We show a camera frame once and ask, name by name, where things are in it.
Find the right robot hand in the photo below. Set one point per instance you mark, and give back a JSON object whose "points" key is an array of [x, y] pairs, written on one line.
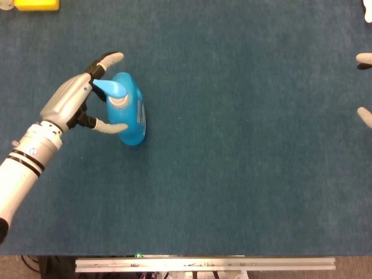
{"points": [[365, 57]]}

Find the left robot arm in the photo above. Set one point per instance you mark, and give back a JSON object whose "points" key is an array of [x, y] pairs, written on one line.
{"points": [[26, 168]]}

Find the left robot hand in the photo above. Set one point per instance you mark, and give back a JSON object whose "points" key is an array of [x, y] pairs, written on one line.
{"points": [[67, 98]]}

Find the aluminium rail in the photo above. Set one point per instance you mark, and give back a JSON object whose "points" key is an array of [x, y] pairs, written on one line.
{"points": [[203, 264]]}

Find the blue table cloth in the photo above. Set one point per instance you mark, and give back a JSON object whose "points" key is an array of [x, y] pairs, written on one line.
{"points": [[203, 174]]}

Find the white paper cup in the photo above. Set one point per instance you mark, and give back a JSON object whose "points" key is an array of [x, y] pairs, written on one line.
{"points": [[6, 4]]}

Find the yellow sponge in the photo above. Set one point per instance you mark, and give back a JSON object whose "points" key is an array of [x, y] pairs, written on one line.
{"points": [[36, 4]]}

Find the blue detergent bottle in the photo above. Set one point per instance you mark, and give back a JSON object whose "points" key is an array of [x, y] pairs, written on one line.
{"points": [[128, 122]]}

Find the white pillow bag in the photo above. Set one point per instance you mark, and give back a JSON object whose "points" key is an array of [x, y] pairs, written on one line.
{"points": [[368, 13]]}

